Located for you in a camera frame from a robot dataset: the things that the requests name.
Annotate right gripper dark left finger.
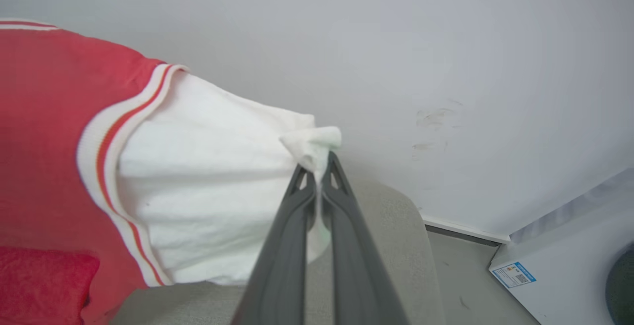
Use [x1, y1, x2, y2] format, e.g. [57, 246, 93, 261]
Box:
[232, 164, 317, 325]

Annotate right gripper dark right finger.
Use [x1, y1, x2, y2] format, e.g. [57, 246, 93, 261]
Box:
[321, 151, 410, 325]

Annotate red and white shirt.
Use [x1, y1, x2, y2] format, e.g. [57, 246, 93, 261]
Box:
[0, 18, 342, 325]

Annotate white baseboard strip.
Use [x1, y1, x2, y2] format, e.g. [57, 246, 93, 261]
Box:
[420, 215, 511, 244]

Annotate blue white label sticker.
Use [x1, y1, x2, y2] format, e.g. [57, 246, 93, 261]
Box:
[492, 262, 536, 289]

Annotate white box appliance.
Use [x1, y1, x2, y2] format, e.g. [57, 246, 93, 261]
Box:
[488, 167, 634, 325]

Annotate dark green round object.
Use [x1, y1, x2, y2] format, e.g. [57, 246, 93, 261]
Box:
[605, 248, 634, 325]

